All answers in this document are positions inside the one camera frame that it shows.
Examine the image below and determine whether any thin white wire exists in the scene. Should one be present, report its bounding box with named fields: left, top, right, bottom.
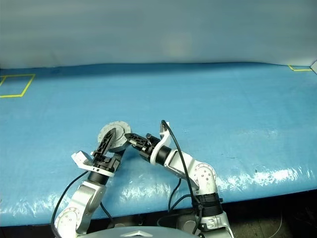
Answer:
left=278, top=210, right=285, bottom=233

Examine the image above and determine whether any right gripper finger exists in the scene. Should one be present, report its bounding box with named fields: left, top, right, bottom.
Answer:
left=124, top=132, right=150, bottom=151

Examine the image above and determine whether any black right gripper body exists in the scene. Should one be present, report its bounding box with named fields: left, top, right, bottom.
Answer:
left=138, top=133, right=161, bottom=164

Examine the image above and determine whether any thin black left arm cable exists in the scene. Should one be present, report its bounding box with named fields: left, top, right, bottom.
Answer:
left=100, top=201, right=115, bottom=226

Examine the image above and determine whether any short black right arm cable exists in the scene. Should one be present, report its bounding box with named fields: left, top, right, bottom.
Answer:
left=167, top=178, right=194, bottom=213

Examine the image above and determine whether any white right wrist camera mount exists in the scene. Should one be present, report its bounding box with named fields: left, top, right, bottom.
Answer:
left=150, top=120, right=172, bottom=166

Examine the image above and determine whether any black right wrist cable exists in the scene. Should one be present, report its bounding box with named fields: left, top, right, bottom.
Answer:
left=160, top=119, right=205, bottom=235

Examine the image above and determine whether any silver round motor lid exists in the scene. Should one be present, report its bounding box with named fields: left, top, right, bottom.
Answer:
left=98, top=120, right=132, bottom=144

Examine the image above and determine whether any grey motor housing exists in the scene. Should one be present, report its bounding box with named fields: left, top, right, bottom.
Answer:
left=108, top=133, right=130, bottom=153

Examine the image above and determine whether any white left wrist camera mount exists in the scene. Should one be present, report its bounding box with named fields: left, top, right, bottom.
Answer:
left=71, top=150, right=116, bottom=178

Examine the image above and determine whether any silver robot torso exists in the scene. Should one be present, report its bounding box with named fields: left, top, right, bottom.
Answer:
left=84, top=225, right=199, bottom=238

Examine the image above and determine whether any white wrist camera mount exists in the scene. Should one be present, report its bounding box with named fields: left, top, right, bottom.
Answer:
left=150, top=120, right=172, bottom=166
left=71, top=150, right=116, bottom=178

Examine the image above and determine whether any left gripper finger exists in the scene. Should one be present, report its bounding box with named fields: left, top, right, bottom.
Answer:
left=93, top=127, right=117, bottom=156

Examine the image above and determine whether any large yellow tape rectangle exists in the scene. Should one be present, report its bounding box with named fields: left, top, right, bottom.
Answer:
left=0, top=73, right=36, bottom=98

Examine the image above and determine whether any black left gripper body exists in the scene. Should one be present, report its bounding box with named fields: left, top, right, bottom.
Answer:
left=92, top=149, right=122, bottom=174

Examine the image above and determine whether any blue table cover sheet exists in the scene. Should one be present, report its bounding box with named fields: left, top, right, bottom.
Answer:
left=0, top=61, right=317, bottom=227

